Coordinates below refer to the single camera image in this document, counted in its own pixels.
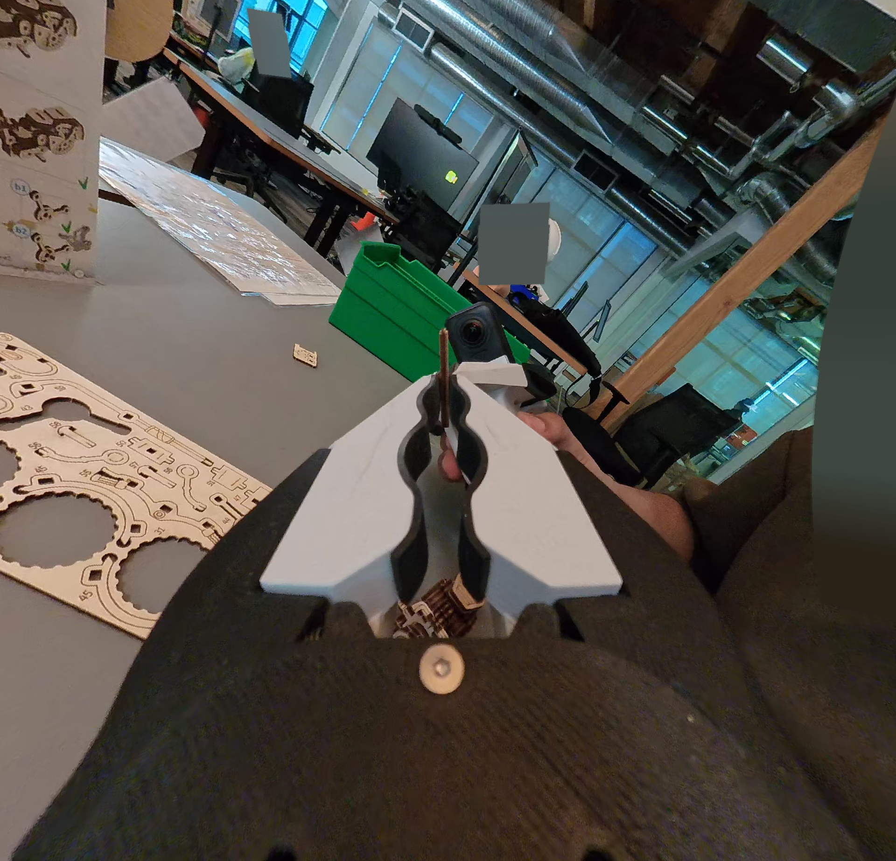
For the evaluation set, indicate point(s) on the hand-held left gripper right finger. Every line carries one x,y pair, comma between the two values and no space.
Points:
539,525

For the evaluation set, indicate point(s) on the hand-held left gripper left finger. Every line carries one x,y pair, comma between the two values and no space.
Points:
336,518

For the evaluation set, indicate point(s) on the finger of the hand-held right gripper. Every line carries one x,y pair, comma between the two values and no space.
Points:
490,372
507,396

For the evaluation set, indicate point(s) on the thin wooden puzzle piece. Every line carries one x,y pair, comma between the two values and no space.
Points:
444,378

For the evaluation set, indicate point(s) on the wooden model assembly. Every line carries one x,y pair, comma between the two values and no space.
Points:
434,609

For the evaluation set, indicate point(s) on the wooden puzzle sheet round holes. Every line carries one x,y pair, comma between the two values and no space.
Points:
105,469

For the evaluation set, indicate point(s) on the person's right forearm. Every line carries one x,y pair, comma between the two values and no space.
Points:
651,511

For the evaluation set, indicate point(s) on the grey desk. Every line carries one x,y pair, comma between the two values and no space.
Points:
210,357

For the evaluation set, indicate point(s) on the person's right hand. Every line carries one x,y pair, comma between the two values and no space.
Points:
553,433

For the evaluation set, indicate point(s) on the green storage bin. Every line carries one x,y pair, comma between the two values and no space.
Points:
392,308

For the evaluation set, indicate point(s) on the white hard hat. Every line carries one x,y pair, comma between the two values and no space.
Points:
555,235

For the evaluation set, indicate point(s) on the orange plastic object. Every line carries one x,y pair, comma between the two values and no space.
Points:
361,223

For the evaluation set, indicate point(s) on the small rectangular wooden piece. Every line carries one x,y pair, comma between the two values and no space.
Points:
305,355

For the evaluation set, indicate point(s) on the black office chair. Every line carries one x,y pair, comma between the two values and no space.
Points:
672,420

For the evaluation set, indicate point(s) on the black monitor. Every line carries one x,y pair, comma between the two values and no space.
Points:
420,147

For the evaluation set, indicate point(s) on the wooden beam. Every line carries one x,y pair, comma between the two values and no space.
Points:
735,280

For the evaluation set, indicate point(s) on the long wooden table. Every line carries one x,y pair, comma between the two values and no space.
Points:
280,133

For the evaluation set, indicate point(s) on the plastic-covered instruction sheet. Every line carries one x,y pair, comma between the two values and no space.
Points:
203,224

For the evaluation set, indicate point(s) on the illustrated instruction booklet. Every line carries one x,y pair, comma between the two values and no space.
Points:
49,140

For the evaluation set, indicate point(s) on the wooden shell chair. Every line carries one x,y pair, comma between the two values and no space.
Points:
140,7

